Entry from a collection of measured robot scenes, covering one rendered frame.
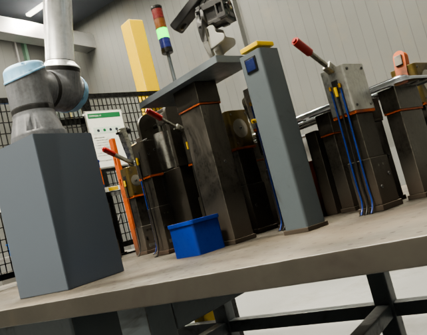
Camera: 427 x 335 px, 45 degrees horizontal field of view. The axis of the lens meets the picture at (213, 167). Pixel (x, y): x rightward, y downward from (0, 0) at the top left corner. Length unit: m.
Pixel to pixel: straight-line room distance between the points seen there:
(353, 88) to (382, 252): 0.62
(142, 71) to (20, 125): 1.64
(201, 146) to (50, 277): 0.51
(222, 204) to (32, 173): 0.49
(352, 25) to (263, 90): 8.82
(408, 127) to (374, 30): 8.52
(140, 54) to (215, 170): 1.78
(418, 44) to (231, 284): 8.95
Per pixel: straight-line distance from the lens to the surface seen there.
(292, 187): 1.18
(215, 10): 1.36
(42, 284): 1.40
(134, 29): 3.11
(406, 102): 1.40
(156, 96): 1.48
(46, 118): 1.45
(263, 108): 1.22
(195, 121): 1.40
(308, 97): 10.14
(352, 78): 1.29
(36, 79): 1.49
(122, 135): 2.10
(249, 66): 1.24
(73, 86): 1.59
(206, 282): 0.87
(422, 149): 1.41
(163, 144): 1.75
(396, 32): 9.76
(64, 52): 1.62
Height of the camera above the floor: 0.80
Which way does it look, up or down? 5 degrees up
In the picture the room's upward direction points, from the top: 15 degrees counter-clockwise
